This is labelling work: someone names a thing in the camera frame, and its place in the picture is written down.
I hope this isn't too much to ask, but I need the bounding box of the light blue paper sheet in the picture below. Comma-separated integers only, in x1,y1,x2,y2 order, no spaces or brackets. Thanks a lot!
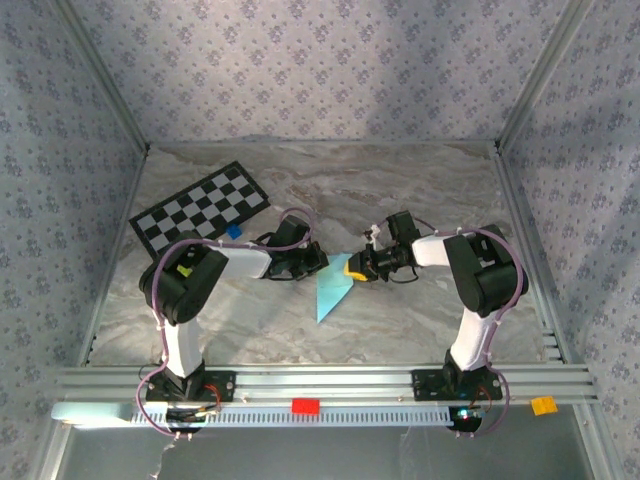
316,252,357,325

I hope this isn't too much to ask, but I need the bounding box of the black white checkerboard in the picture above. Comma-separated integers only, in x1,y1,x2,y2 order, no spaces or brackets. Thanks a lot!
128,160,272,266

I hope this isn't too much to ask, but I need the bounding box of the grey metal panel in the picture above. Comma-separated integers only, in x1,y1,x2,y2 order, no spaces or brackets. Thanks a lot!
37,424,621,480

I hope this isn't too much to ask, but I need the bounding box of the yellow toy brick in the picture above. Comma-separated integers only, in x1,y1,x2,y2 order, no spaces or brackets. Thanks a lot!
530,395,559,418

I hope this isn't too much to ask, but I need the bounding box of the aluminium rear rail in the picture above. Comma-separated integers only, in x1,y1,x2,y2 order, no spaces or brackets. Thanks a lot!
147,139,499,149

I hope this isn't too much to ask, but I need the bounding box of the long aluminium mounting rail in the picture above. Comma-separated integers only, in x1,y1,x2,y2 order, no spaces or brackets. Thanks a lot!
53,365,600,405

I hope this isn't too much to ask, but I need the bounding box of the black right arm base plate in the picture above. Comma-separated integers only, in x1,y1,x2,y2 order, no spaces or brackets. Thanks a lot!
410,368,504,403

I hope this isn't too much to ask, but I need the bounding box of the aluminium side rail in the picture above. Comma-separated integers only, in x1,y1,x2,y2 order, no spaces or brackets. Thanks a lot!
492,142,576,366
77,147,151,369

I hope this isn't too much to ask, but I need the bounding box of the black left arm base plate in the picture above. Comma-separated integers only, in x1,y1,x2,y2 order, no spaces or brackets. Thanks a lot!
143,368,238,404

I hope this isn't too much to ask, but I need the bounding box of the white slotted cable duct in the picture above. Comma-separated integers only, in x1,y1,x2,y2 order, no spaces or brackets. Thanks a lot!
51,401,484,430

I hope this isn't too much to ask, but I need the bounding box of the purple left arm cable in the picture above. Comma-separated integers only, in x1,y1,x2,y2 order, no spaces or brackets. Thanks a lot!
135,207,316,440

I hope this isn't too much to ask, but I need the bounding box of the aluminium frame post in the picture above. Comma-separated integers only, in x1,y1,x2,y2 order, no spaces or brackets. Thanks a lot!
49,0,151,154
494,0,599,151

